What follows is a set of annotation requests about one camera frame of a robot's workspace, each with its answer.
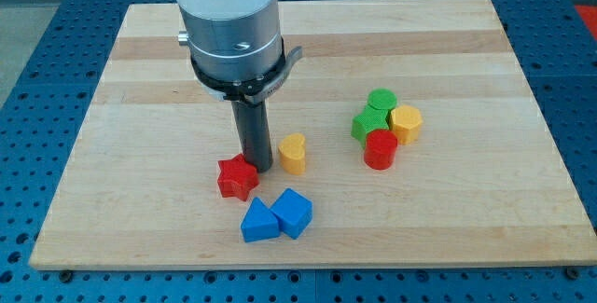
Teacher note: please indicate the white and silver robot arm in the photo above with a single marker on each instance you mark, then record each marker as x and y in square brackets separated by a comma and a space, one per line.
[236, 47]

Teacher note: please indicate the yellow heart block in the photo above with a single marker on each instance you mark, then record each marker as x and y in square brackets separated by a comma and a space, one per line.
[292, 153]

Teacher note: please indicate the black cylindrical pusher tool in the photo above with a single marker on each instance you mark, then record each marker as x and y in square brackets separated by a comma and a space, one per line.
[253, 128]

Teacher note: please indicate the green star block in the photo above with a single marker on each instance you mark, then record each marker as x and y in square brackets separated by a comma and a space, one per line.
[369, 120]

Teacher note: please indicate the red star block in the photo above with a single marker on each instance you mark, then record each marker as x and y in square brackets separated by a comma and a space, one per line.
[237, 178]

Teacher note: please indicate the blue cube block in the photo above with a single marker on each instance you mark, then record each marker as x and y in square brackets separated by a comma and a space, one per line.
[293, 211]

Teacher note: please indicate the red cylinder block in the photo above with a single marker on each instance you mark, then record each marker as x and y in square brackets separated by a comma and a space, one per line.
[380, 149]

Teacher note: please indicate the green circle block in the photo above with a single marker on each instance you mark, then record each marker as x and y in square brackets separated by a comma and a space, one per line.
[382, 99]

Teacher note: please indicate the blue triangle block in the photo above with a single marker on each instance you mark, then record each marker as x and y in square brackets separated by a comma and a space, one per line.
[259, 223]

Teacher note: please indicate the wooden board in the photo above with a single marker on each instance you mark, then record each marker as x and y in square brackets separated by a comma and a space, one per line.
[484, 185]

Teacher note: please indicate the yellow hexagon block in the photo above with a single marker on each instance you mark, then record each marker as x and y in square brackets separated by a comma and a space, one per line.
[405, 123]

